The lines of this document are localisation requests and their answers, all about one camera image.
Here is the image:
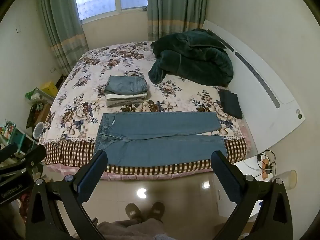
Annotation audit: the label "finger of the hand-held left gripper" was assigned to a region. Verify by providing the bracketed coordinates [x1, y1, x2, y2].
[11, 144, 47, 174]
[0, 144, 18, 161]

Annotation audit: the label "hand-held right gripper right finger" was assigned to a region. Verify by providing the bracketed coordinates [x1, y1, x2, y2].
[211, 150, 293, 240]

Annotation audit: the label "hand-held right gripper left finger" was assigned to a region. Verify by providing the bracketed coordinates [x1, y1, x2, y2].
[25, 150, 108, 240]

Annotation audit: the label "blue denim pants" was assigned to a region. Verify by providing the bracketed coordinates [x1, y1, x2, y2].
[94, 112, 228, 167]
[105, 76, 148, 96]

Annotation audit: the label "folded grey pants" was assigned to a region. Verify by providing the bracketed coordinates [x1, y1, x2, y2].
[106, 98, 148, 109]

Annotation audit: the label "folded white pants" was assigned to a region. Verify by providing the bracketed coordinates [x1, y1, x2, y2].
[106, 93, 148, 102]

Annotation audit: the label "folded blue denim pants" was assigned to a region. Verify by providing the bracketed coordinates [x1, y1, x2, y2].
[105, 76, 148, 96]

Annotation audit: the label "teal toy shelf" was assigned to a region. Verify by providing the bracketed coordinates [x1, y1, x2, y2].
[0, 120, 38, 155]

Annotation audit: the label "white nightstand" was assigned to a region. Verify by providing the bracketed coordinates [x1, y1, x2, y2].
[217, 154, 278, 230]

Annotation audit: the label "white mesh basket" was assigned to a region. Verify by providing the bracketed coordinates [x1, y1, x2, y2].
[33, 122, 45, 140]

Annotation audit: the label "orange power strip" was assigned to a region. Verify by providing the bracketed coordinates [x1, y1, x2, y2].
[260, 157, 272, 180]

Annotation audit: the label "dark crumpled cloth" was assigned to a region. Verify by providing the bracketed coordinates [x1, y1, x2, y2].
[26, 102, 43, 129]

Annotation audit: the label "cardboard box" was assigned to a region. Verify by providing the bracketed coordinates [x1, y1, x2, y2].
[37, 102, 52, 126]

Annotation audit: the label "brown slipper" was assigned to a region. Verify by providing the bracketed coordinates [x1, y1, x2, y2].
[147, 201, 165, 222]
[125, 203, 143, 222]

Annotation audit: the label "translucent plastic jar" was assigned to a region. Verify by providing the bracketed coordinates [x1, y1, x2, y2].
[271, 170, 298, 190]

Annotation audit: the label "person's legs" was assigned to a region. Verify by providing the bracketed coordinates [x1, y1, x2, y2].
[96, 217, 170, 240]

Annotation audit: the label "yellow box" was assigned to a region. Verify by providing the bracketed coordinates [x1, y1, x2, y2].
[40, 81, 59, 98]

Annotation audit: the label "folded dark cloth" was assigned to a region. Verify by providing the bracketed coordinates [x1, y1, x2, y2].
[218, 90, 243, 120]

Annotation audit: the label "white headboard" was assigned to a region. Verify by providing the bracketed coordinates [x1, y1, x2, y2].
[201, 19, 304, 155]

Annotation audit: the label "floral bedspread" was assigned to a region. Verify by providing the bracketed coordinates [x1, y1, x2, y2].
[40, 41, 252, 175]

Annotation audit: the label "dark green quilt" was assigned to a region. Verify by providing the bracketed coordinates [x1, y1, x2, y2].
[148, 29, 234, 88]

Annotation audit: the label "green curtain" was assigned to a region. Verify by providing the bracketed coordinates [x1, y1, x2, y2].
[147, 0, 208, 42]
[36, 0, 90, 77]

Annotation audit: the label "white cable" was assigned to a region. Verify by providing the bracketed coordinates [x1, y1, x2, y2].
[243, 151, 277, 174]

